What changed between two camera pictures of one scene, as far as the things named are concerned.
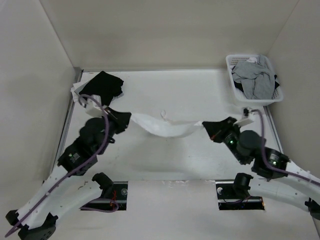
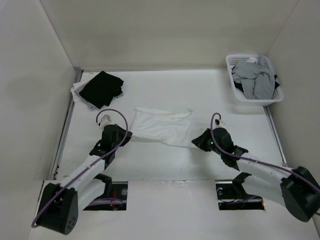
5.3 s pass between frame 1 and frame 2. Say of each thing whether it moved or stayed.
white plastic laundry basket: stayed
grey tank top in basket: stayed
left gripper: moved
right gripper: moved
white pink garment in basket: stayed
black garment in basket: stayed
